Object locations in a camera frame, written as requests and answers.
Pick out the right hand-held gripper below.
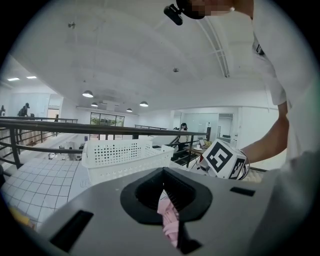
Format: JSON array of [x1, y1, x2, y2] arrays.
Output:
[[198, 138, 249, 181]]

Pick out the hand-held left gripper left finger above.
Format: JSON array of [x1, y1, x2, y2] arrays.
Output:
[[119, 167, 165, 225]]

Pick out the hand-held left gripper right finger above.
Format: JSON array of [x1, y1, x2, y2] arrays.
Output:
[[162, 167, 214, 255]]

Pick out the pink clothes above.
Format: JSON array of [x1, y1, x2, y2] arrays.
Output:
[[156, 188, 181, 249]]

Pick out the white perforated plastic basket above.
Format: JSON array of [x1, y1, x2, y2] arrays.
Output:
[[81, 138, 175, 186]]

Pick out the person's right forearm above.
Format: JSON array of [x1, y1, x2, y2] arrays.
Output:
[[239, 100, 291, 166]]

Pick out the wooden side table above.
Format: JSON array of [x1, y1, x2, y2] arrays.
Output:
[[185, 144, 209, 169]]

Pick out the black framed window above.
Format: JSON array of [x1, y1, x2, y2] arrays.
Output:
[[89, 112, 125, 128]]

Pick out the white grid tablecloth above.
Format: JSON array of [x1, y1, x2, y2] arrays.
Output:
[[0, 156, 89, 231]]

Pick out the black metal railing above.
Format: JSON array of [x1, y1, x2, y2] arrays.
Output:
[[0, 115, 211, 171]]

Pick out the person's white shirt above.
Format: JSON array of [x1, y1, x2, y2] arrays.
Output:
[[232, 0, 320, 181]]

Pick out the yellow object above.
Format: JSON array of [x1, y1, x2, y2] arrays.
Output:
[[9, 206, 36, 230]]

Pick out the black head-worn camera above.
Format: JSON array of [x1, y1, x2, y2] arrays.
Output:
[[163, 3, 185, 26]]

